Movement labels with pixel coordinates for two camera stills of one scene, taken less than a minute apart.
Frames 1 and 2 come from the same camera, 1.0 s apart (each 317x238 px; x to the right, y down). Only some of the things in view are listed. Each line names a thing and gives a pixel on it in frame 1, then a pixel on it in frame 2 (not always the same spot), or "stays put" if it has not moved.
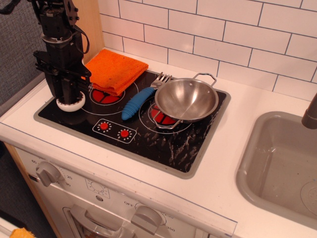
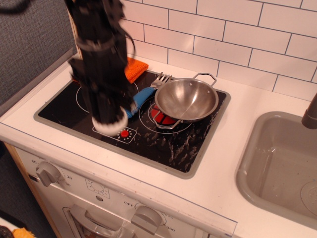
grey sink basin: x=277 y=169 stays put
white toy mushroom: x=73 y=107 → x=112 y=129
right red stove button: x=124 y=134 stays put
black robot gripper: x=62 y=59 → x=102 y=66
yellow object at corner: x=21 y=233 stays put
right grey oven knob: x=146 y=219 stays put
